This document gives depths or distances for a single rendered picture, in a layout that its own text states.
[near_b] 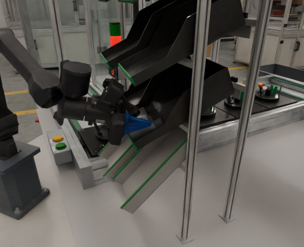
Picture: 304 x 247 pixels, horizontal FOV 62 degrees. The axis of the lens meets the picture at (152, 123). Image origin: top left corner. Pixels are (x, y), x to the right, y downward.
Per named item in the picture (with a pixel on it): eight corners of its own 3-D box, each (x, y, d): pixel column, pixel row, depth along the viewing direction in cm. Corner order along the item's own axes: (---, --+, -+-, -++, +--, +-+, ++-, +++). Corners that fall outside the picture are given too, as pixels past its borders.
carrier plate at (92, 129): (92, 159, 99) (92, 155, 98) (78, 133, 118) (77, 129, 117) (147, 144, 109) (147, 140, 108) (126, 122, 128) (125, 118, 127)
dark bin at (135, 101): (114, 125, 73) (101, 105, 69) (107, 108, 84) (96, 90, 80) (198, 77, 75) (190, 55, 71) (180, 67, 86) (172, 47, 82)
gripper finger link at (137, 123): (121, 138, 58) (126, 115, 55) (120, 130, 61) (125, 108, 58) (150, 142, 60) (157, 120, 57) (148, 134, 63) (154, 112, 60)
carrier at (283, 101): (268, 111, 140) (273, 90, 135) (237, 98, 159) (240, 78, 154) (296, 104, 150) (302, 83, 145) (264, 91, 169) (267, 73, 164)
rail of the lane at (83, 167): (83, 190, 96) (79, 166, 92) (49, 108, 167) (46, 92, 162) (97, 185, 99) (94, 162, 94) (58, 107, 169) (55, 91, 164)
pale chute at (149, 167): (132, 214, 69) (120, 208, 67) (122, 184, 80) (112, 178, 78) (204, 140, 66) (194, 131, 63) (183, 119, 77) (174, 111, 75)
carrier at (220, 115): (196, 131, 120) (199, 106, 114) (170, 112, 139) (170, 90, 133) (235, 120, 130) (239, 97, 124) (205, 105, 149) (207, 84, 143)
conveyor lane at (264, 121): (94, 185, 99) (91, 164, 94) (75, 146, 125) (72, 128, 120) (299, 120, 150) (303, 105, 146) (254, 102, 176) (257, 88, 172)
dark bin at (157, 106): (137, 150, 61) (122, 128, 57) (125, 127, 72) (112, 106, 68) (235, 93, 63) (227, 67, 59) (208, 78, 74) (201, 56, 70)
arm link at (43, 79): (-42, 38, 63) (-38, 3, 56) (-10, 35, 69) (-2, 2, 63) (35, 127, 62) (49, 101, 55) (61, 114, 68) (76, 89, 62)
